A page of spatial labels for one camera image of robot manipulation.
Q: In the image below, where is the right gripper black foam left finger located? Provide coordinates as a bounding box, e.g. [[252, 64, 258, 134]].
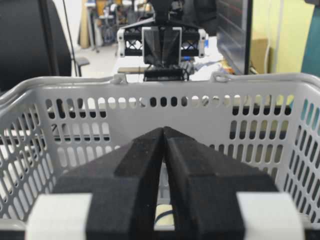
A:
[[25, 126, 165, 240]]

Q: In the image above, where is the right gripper black foam right finger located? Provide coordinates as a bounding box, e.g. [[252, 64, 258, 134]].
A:
[[162, 126, 305, 240]]

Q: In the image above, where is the black and white opposite gripper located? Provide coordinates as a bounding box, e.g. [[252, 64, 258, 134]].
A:
[[117, 16, 207, 82]]

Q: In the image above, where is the cream item in basket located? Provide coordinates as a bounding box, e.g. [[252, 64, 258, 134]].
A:
[[154, 204, 175, 226]]

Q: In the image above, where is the grey plastic shopping basket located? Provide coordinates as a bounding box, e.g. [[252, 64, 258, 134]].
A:
[[0, 73, 320, 229]]

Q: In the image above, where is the dark monitor panel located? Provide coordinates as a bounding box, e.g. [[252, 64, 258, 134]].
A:
[[216, 0, 253, 75]]

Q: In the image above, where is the cardboard box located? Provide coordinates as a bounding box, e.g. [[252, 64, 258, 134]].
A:
[[250, 35, 268, 74]]

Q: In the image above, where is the black office chair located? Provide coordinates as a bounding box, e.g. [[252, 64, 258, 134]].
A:
[[0, 0, 90, 93]]

